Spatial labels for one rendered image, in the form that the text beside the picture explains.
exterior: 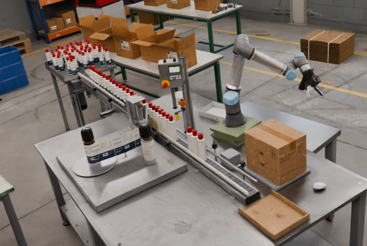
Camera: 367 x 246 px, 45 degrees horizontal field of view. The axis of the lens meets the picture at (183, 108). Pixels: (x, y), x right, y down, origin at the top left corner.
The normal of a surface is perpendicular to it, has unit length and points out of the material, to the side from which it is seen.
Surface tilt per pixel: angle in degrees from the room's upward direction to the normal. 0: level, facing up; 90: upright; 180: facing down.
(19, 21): 90
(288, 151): 90
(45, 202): 0
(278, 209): 0
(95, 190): 0
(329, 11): 90
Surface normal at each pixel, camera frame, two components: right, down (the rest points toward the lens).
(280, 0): -0.73, 0.38
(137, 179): -0.12, -0.89
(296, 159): 0.56, 0.30
